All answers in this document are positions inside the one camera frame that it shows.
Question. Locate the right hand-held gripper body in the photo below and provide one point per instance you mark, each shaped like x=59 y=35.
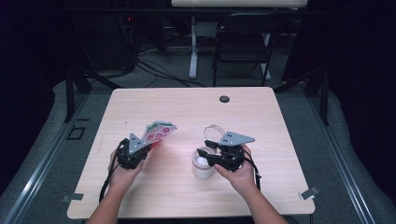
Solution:
x=232 y=157

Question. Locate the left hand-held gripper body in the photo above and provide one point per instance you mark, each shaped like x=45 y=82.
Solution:
x=130 y=155

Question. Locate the clear jar with beige band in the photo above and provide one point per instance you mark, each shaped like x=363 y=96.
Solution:
x=202 y=172

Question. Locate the clear printed plastic bag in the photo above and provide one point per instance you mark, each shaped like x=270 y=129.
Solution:
x=158 y=132

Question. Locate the person's left hand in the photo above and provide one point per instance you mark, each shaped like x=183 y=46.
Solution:
x=123 y=177

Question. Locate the person's right hand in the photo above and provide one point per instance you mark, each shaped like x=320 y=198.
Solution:
x=243 y=179

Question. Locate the clear round jar lid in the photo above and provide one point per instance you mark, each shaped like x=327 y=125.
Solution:
x=211 y=130

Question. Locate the grey table grommet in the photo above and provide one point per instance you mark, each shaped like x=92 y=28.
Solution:
x=224 y=99

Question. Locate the grey tape piece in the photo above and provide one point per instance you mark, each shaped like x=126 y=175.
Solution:
x=308 y=193
x=73 y=197

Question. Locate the black metal stand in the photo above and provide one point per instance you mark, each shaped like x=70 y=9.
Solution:
x=70 y=93
x=324 y=96

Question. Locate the white desk leg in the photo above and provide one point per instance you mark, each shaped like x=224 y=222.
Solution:
x=193 y=56

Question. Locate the dark device with red light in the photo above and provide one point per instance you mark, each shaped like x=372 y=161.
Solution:
x=128 y=34

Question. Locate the black folding chair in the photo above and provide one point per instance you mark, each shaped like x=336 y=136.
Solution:
x=246 y=23

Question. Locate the metal floor rail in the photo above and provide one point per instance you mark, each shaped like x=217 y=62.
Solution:
x=342 y=168
x=40 y=174

